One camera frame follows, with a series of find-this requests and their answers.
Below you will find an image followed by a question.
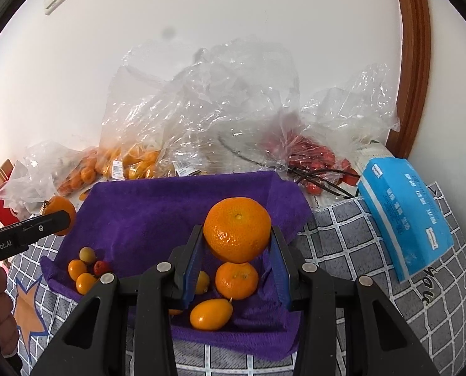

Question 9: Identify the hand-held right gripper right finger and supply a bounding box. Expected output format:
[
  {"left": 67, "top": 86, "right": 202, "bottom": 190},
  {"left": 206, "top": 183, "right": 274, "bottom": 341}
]
[{"left": 270, "top": 227, "right": 441, "bottom": 376}]

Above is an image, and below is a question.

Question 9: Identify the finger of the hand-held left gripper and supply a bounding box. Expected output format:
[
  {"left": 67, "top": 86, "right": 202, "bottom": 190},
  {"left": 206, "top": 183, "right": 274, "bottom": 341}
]
[{"left": 19, "top": 209, "right": 72, "bottom": 243}]

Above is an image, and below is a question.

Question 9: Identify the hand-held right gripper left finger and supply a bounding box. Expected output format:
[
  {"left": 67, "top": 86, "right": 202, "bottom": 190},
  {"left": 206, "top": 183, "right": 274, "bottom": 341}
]
[{"left": 29, "top": 225, "right": 206, "bottom": 376}]

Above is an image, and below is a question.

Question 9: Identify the olive yellow round fruit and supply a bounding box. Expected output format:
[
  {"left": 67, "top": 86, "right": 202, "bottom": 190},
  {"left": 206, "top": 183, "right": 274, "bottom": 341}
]
[{"left": 194, "top": 270, "right": 211, "bottom": 295}]

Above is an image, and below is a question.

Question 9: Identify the orange mandarin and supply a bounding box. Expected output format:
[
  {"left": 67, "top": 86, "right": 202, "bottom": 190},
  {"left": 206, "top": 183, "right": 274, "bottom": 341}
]
[
  {"left": 215, "top": 261, "right": 259, "bottom": 300},
  {"left": 41, "top": 196, "right": 77, "bottom": 236}
]

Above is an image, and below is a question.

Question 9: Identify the yellow-orange citrus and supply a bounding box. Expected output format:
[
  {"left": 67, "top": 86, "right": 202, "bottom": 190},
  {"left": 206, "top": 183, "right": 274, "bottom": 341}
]
[{"left": 190, "top": 298, "right": 234, "bottom": 330}]

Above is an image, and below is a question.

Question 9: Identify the small orange kumquat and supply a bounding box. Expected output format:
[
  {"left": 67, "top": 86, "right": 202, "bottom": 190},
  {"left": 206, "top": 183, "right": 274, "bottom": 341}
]
[
  {"left": 68, "top": 259, "right": 88, "bottom": 281},
  {"left": 75, "top": 273, "right": 98, "bottom": 295}
]

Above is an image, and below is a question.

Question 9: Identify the large orange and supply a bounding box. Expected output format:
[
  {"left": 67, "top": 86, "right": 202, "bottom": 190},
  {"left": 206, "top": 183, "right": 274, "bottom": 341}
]
[{"left": 203, "top": 198, "right": 273, "bottom": 264}]

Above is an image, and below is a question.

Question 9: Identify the person's left hand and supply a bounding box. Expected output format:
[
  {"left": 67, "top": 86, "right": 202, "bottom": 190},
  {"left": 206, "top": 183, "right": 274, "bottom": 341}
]
[{"left": 0, "top": 264, "right": 20, "bottom": 357}]

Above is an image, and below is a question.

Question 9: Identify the translucent white plastic bag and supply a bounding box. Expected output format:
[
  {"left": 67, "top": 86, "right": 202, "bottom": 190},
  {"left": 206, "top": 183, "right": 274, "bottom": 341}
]
[{"left": 0, "top": 160, "right": 38, "bottom": 220}]

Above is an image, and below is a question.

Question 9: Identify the clear bag of mandarins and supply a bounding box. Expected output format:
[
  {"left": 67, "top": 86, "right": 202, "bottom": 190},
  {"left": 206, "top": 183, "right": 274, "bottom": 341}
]
[{"left": 23, "top": 141, "right": 100, "bottom": 200}]

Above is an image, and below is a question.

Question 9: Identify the purple towel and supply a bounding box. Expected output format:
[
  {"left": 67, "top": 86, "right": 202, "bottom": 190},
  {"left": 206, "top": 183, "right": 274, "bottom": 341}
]
[{"left": 41, "top": 170, "right": 314, "bottom": 361}]

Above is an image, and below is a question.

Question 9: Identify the grey checkered star blanket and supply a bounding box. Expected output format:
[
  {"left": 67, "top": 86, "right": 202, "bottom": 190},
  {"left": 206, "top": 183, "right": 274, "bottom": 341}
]
[{"left": 6, "top": 182, "right": 466, "bottom": 376}]

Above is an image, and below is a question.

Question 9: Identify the blue tissue pack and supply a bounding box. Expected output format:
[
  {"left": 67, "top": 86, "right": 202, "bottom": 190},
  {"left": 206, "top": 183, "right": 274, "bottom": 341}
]
[{"left": 356, "top": 157, "right": 455, "bottom": 283}]

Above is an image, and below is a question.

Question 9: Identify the clear bag of kumquats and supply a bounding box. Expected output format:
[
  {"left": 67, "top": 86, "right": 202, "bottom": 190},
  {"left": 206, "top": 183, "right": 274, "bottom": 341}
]
[{"left": 96, "top": 39, "right": 300, "bottom": 183}]

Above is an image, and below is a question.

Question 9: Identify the clear bag of red tomatoes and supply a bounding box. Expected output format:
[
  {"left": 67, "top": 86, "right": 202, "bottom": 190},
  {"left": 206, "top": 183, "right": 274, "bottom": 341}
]
[{"left": 257, "top": 63, "right": 400, "bottom": 192}]

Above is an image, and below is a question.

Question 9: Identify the black cable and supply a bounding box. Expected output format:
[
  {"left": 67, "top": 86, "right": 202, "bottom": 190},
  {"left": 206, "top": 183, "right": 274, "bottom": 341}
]
[{"left": 217, "top": 135, "right": 361, "bottom": 198}]

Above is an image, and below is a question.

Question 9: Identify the brown wooden door frame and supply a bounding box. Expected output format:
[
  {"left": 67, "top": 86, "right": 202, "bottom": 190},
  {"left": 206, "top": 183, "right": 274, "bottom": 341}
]
[{"left": 384, "top": 0, "right": 432, "bottom": 159}]

